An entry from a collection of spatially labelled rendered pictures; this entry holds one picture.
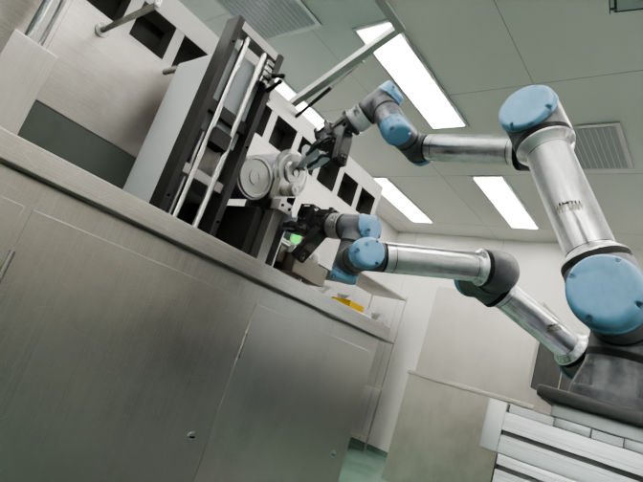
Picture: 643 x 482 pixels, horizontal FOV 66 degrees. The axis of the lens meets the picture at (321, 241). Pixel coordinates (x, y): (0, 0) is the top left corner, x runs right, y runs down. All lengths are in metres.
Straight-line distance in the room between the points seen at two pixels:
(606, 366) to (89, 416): 0.89
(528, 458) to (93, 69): 1.41
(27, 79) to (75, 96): 0.33
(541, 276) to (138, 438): 5.30
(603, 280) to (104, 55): 1.35
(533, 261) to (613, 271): 5.14
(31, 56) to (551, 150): 1.07
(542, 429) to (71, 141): 1.32
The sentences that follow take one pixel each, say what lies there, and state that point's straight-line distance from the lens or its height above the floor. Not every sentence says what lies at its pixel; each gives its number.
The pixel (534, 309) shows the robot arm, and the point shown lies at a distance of 1.52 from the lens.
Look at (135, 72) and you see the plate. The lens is 1.64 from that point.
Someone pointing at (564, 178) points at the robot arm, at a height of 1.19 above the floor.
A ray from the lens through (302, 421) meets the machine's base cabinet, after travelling 1.32.
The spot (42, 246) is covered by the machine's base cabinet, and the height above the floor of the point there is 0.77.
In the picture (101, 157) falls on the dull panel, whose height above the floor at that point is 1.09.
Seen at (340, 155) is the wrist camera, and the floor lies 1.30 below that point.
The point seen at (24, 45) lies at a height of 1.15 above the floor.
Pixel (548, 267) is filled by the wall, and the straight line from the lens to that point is 5.98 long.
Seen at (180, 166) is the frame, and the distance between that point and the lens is 1.13.
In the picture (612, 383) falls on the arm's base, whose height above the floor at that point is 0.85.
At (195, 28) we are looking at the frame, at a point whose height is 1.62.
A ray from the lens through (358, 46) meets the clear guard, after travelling 1.94.
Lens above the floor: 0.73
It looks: 14 degrees up
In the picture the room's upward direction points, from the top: 18 degrees clockwise
